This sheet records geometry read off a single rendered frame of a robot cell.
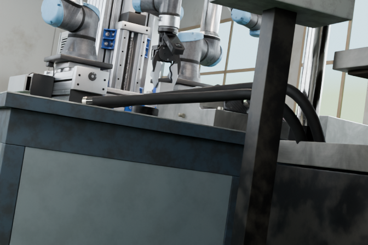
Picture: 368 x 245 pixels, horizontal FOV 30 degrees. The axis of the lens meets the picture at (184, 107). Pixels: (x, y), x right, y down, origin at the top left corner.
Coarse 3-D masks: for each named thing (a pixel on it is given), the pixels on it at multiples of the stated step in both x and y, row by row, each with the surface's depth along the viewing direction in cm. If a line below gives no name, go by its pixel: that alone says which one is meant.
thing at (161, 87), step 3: (159, 84) 237; (162, 84) 237; (165, 84) 238; (168, 84) 238; (171, 84) 238; (153, 87) 243; (156, 87) 241; (159, 87) 237; (162, 87) 237; (165, 87) 238; (168, 87) 238; (171, 87) 238; (153, 90) 243; (156, 90) 240; (159, 90) 237; (162, 90) 237; (165, 90) 238; (168, 90) 238; (171, 90) 238
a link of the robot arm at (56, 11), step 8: (48, 0) 266; (56, 0) 263; (64, 0) 264; (72, 0) 265; (80, 0) 268; (48, 8) 266; (56, 8) 263; (64, 8) 265; (72, 8) 266; (80, 8) 270; (48, 16) 266; (56, 16) 264; (64, 16) 266; (72, 16) 268; (80, 16) 272; (56, 24) 267; (64, 24) 268; (72, 24) 271
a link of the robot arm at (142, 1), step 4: (136, 0) 246; (140, 0) 245; (144, 0) 244; (148, 0) 243; (152, 0) 242; (132, 4) 248; (136, 4) 247; (140, 4) 246; (144, 4) 245; (148, 4) 244; (152, 4) 243; (136, 8) 248; (140, 8) 246; (144, 8) 246; (148, 8) 245; (152, 8) 244; (148, 12) 248; (152, 12) 248; (156, 12) 249
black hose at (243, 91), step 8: (184, 96) 184; (192, 96) 183; (200, 96) 183; (208, 96) 182; (216, 96) 181; (224, 96) 180; (232, 96) 179; (240, 96) 178; (248, 96) 177; (288, 112) 174; (288, 120) 174; (296, 120) 173; (296, 128) 173; (296, 136) 173; (304, 136) 173
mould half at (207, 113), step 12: (168, 108) 238; (180, 108) 228; (192, 108) 219; (204, 108) 215; (216, 108) 217; (192, 120) 218; (204, 120) 209; (216, 120) 204; (228, 120) 205; (240, 120) 207; (288, 132) 213
